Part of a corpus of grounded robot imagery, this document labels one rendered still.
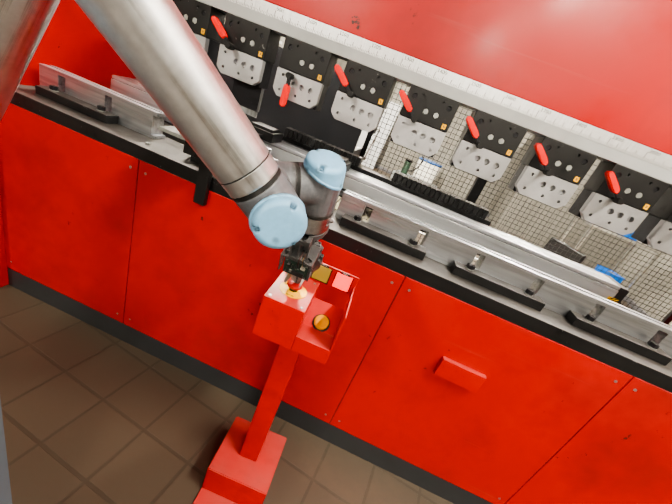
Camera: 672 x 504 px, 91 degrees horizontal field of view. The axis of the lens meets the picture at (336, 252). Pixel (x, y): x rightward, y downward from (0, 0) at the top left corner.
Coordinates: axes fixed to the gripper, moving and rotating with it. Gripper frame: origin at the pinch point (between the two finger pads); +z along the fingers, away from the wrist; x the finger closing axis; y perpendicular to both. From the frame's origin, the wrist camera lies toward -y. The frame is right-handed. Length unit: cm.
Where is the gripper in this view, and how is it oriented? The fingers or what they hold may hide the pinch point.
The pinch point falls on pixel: (298, 277)
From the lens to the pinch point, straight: 83.1
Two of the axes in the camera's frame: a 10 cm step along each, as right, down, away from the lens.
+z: -2.5, 6.7, 7.0
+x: 9.2, 3.8, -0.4
